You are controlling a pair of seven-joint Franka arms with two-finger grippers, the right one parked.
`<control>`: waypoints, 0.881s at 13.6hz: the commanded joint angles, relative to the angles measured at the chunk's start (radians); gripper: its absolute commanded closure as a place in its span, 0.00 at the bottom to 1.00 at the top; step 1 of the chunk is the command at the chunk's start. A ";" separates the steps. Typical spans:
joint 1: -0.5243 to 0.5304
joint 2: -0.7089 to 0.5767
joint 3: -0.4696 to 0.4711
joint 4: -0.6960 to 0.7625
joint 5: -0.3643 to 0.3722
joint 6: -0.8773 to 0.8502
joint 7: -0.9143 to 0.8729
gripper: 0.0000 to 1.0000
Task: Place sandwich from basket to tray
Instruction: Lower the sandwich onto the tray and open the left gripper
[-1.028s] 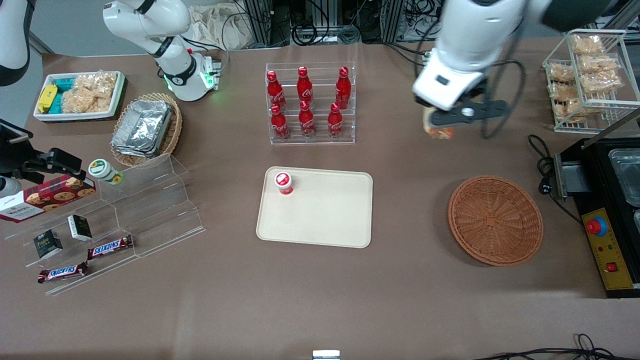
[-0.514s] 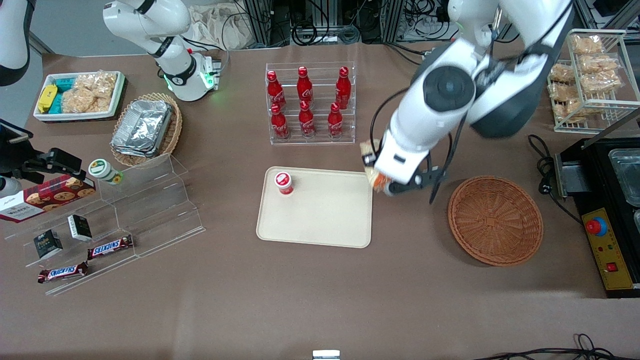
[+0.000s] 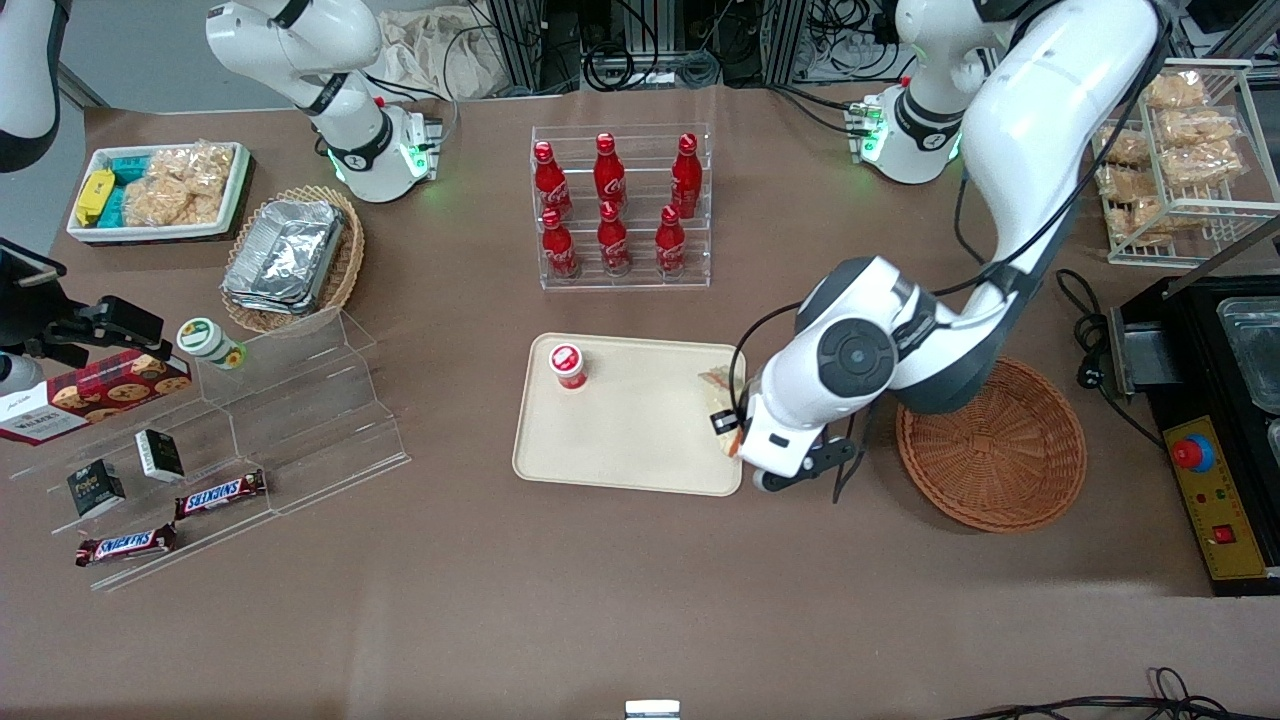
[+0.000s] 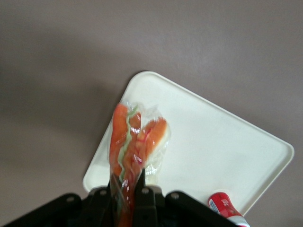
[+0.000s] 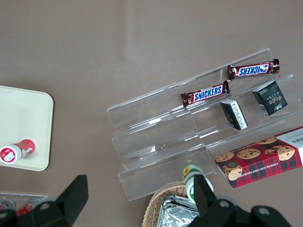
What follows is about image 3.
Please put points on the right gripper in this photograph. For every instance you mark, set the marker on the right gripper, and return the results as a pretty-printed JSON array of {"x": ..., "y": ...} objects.
[{"x": 58, "y": 329}]

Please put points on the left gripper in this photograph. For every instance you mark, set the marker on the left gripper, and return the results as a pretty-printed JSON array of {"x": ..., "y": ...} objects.
[{"x": 727, "y": 424}]

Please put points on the triangular sandwich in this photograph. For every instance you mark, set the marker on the triangular sandwich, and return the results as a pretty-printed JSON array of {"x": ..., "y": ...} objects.
[{"x": 718, "y": 390}]

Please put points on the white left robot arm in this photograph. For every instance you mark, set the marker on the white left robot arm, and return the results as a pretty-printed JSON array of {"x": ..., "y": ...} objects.
[{"x": 1050, "y": 100}]

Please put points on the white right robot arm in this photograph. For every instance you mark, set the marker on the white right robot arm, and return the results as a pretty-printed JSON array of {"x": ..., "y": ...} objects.
[{"x": 360, "y": 130}]

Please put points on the beige plastic tray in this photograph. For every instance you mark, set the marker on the beige plastic tray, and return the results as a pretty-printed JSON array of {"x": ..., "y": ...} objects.
[{"x": 640, "y": 430}]

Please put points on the oval wicker basket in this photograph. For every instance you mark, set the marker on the oval wicker basket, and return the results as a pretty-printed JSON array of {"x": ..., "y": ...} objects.
[{"x": 345, "y": 260}]

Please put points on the round brown wicker basket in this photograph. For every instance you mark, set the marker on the round brown wicker basket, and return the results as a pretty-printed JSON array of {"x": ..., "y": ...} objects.
[{"x": 1000, "y": 470}]

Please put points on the red tartan cookie box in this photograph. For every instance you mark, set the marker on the red tartan cookie box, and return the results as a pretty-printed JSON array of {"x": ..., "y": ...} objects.
[{"x": 90, "y": 395}]

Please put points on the green lidded yogurt cup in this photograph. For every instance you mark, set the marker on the green lidded yogurt cup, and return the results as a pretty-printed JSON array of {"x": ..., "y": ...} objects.
[{"x": 205, "y": 340}]

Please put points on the white rectangular bin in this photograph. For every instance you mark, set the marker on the white rectangular bin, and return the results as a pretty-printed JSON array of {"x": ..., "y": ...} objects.
[{"x": 150, "y": 232}]

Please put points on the teal snack packet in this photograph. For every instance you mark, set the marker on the teal snack packet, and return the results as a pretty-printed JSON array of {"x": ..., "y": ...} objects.
[
  {"x": 128, "y": 168},
  {"x": 112, "y": 208}
]

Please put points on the small black coffee box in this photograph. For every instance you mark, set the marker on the small black coffee box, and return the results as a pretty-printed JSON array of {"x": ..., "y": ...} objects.
[
  {"x": 95, "y": 490},
  {"x": 160, "y": 455}
]

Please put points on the yellow snack packet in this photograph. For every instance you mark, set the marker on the yellow snack packet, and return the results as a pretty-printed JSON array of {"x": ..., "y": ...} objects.
[{"x": 95, "y": 195}]

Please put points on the red capped small cup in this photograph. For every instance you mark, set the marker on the red capped small cup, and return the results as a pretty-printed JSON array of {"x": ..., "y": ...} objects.
[{"x": 567, "y": 365}]

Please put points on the clear acrylic bottle rack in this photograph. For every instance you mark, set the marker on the clear acrylic bottle rack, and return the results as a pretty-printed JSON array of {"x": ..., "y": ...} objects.
[{"x": 625, "y": 282}]

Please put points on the large bag of rice crackers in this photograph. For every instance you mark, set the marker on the large bag of rice crackers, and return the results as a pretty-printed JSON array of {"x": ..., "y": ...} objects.
[{"x": 180, "y": 185}]

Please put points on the red cola bottle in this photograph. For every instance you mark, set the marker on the red cola bottle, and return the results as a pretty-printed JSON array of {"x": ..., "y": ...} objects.
[
  {"x": 686, "y": 175},
  {"x": 609, "y": 170},
  {"x": 613, "y": 243},
  {"x": 559, "y": 248},
  {"x": 670, "y": 245},
  {"x": 551, "y": 180}
]

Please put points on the snickers chocolate bar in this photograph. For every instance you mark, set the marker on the snickers chocolate bar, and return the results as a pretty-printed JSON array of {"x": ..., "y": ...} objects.
[
  {"x": 220, "y": 494},
  {"x": 125, "y": 545}
]

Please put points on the stacked foil containers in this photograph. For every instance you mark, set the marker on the stacked foil containers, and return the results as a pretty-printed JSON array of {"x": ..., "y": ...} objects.
[{"x": 285, "y": 255}]

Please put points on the clear acrylic step shelf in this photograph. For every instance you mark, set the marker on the clear acrylic step shelf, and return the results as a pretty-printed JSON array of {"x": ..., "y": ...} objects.
[{"x": 300, "y": 420}]

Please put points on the small white box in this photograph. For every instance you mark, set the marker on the small white box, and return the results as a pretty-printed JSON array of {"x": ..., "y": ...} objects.
[{"x": 652, "y": 710}]

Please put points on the beige crumpled cloth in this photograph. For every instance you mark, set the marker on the beige crumpled cloth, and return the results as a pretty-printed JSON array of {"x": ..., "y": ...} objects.
[{"x": 430, "y": 55}]

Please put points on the clear bag of crackers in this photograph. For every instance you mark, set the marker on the clear bag of crackers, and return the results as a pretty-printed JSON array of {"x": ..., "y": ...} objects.
[
  {"x": 1138, "y": 222},
  {"x": 1200, "y": 128},
  {"x": 1122, "y": 183},
  {"x": 1205, "y": 167},
  {"x": 1178, "y": 90},
  {"x": 1125, "y": 147}
]

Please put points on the black appliance with yellow panel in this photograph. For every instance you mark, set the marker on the black appliance with yellow panel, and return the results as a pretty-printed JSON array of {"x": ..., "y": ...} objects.
[{"x": 1190, "y": 360}]

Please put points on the red emergency stop button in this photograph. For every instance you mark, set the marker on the red emergency stop button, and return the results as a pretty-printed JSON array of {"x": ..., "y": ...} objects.
[{"x": 1193, "y": 453}]

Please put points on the steel pan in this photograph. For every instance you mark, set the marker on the steel pan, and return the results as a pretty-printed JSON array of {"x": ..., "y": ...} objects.
[{"x": 1255, "y": 350}]

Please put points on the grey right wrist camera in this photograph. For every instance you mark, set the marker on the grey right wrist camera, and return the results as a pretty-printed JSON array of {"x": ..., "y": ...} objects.
[{"x": 15, "y": 375}]

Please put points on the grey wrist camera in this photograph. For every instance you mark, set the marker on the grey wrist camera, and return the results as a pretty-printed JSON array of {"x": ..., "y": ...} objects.
[
  {"x": 822, "y": 460},
  {"x": 15, "y": 375}
]

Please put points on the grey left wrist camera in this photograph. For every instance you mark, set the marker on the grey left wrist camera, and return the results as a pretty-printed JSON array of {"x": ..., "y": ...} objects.
[{"x": 822, "y": 460}]

